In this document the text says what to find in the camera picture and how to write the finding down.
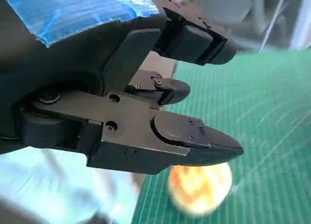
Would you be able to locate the person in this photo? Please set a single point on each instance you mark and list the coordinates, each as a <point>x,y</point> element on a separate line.
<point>48,185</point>

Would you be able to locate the round toy bread bun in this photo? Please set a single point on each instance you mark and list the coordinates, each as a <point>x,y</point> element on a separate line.
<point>199,190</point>

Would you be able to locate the green cutting mat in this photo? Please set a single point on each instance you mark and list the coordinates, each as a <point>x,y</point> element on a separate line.
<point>255,100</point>

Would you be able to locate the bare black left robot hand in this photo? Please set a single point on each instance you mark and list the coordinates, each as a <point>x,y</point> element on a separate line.
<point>85,88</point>

